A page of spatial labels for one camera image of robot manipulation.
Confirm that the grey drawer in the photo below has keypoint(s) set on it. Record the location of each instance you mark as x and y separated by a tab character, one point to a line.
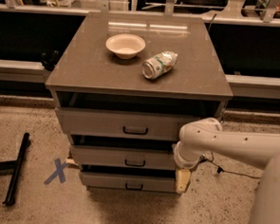
128	182
134	125
127	157

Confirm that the grey bottom drawer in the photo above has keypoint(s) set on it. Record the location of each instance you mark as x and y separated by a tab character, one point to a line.
128	182

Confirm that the crushed drink can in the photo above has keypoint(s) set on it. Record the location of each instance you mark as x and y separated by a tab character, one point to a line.
159	64

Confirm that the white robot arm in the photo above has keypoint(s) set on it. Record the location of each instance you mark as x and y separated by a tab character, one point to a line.
259	150

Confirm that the blue tape cross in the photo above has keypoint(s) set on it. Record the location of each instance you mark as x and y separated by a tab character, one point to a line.
59	172

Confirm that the black clamp on rail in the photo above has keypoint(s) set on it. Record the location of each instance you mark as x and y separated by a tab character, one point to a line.
49	61

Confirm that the grey top drawer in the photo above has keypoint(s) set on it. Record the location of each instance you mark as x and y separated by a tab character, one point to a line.
134	125

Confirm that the grey drawer cabinet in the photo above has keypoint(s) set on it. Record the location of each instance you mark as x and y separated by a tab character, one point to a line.
92	77

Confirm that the colourful items on shelf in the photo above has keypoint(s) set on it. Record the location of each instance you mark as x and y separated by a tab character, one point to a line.
268	8

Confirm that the black stand leg left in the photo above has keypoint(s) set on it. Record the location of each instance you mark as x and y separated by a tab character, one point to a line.
13	168

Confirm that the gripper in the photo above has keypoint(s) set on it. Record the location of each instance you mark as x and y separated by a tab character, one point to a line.
184	162

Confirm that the white paper bowl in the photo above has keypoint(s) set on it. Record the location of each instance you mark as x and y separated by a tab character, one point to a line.
125	46

